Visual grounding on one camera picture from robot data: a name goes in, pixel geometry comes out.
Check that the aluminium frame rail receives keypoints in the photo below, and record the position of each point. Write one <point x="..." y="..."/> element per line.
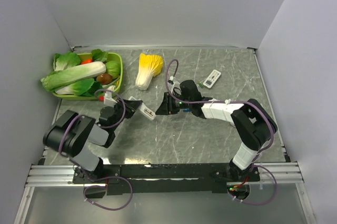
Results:
<point x="63" y="175"/>

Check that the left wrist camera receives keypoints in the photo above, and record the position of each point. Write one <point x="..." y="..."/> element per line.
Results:
<point x="107" y="99"/>

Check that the red tomato toy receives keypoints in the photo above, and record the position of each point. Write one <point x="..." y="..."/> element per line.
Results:
<point x="86" y="61"/>

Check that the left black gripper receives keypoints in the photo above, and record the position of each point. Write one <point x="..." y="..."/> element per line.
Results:
<point x="131" y="106"/>

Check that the white remote with screen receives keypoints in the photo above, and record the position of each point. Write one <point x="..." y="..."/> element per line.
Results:
<point x="212" y="79"/>

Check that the green leaf toy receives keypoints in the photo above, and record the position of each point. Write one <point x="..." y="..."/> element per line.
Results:
<point x="64" y="61"/>

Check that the long napa cabbage toy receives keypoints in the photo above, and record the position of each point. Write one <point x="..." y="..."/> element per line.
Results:
<point x="58" y="79"/>

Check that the round green lettuce toy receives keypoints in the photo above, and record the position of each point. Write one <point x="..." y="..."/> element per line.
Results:
<point x="113" y="68"/>

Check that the brown mushroom toy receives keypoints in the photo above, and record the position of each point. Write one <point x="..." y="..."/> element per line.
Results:
<point x="104" y="79"/>

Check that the bok choy toy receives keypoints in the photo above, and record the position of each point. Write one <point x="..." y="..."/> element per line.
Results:
<point x="86" y="87"/>

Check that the green plastic basket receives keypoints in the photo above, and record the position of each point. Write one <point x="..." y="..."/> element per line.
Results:
<point x="114" y="85"/>

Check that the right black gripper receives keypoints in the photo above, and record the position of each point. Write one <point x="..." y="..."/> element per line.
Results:
<point x="167" y="107"/>

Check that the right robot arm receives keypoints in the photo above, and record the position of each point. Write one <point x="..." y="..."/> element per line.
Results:
<point x="253" y="124"/>

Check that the grey white remote control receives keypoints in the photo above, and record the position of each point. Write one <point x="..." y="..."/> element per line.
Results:
<point x="148" y="113"/>

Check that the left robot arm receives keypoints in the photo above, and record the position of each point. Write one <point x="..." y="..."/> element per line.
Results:
<point x="69" y="134"/>

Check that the yellow cabbage toy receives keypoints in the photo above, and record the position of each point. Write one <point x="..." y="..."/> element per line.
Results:
<point x="149" y="66"/>

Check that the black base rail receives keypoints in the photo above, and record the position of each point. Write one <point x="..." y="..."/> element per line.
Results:
<point x="161" y="178"/>

